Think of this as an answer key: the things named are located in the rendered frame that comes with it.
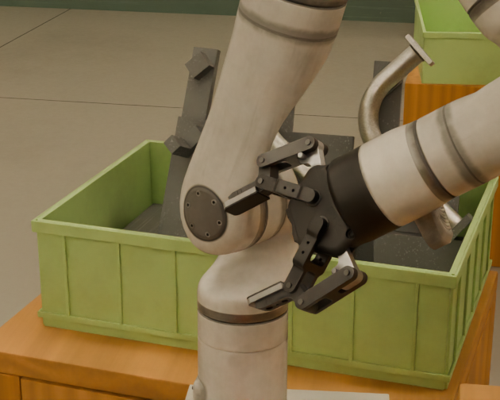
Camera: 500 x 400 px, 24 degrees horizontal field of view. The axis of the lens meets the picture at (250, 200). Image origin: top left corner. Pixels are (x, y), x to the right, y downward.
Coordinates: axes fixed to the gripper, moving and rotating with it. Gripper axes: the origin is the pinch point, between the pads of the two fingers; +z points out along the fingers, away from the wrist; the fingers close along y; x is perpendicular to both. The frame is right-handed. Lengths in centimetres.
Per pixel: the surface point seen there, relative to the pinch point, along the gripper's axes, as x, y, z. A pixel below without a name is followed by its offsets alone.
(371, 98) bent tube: 61, -43, 6
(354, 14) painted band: 542, -385, 170
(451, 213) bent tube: 70, -25, 3
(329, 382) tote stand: 56, -4, 23
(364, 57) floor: 472, -309, 148
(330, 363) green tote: 57, -7, 22
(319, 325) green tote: 54, -11, 21
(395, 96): 66, -45, 4
